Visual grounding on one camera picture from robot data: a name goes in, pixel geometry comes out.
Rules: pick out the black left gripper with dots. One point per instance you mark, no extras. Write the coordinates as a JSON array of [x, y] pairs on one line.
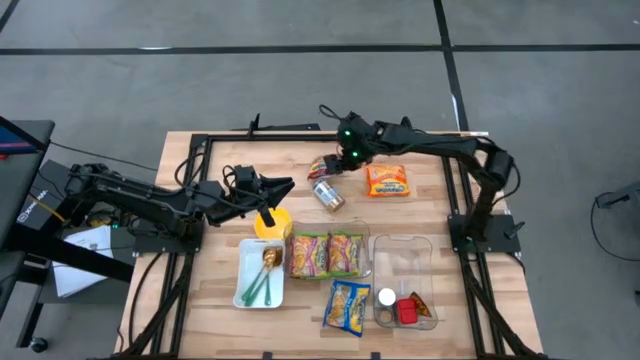
[[235, 202]]

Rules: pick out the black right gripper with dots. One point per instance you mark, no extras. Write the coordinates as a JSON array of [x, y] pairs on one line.
[[360, 140]]

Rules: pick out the red yellow noodle packet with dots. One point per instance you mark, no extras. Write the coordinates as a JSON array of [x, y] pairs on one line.
[[316, 170]]

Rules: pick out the orange noodle packet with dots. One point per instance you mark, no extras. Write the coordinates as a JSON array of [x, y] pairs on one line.
[[387, 180]]

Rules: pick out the green pink noodle packet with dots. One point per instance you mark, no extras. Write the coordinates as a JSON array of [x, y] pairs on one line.
[[307, 255], [347, 255]]

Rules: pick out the spice jar with white lid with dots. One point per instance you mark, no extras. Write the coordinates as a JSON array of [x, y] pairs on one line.
[[386, 296]]

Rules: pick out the small red box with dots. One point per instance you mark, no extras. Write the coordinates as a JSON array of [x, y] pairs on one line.
[[406, 311]]

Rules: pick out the brown orange snack packet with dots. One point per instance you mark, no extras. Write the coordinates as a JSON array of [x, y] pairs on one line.
[[421, 305]]

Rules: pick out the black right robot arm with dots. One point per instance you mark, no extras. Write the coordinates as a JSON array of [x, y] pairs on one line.
[[435, 145]]

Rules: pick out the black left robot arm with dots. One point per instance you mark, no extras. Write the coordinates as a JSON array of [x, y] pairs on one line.
[[140, 197]]

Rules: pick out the silver tin can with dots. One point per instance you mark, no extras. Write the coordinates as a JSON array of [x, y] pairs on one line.
[[329, 195]]

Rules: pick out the yellow bowl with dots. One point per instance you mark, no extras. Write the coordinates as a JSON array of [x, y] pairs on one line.
[[281, 222]]

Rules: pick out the white rectangular tray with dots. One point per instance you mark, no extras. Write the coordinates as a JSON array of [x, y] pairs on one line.
[[247, 260]]

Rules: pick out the wide clear plastic container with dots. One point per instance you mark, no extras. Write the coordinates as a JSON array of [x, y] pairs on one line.
[[367, 250]]

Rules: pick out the narrow clear plastic container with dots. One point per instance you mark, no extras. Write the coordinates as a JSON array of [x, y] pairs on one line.
[[404, 265]]

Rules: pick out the blue yellow noodle packet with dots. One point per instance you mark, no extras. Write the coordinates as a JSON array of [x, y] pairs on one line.
[[347, 307]]

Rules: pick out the yellow black device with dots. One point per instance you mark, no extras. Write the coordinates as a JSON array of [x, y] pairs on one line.
[[100, 219]]

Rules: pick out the white paper sheet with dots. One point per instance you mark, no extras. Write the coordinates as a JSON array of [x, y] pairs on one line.
[[75, 285]]

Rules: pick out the black box with white label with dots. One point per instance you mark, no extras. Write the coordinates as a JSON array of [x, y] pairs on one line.
[[31, 216]]

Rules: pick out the black side desk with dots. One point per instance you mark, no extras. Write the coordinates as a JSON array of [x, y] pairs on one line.
[[20, 180]]

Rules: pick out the monitor with blue screen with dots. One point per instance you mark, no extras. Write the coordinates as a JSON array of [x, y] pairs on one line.
[[12, 141]]

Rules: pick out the black caster wheel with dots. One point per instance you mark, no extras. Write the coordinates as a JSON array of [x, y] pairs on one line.
[[38, 344]]

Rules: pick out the grey chair leg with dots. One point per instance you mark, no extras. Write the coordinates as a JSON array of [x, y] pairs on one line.
[[620, 197]]

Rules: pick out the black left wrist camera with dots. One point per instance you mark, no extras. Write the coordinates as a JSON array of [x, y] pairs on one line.
[[246, 176]]

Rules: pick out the black metal table frame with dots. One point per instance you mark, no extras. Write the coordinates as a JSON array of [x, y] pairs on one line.
[[280, 136]]

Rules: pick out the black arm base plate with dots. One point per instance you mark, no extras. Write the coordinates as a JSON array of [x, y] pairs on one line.
[[505, 242], [150, 245]]

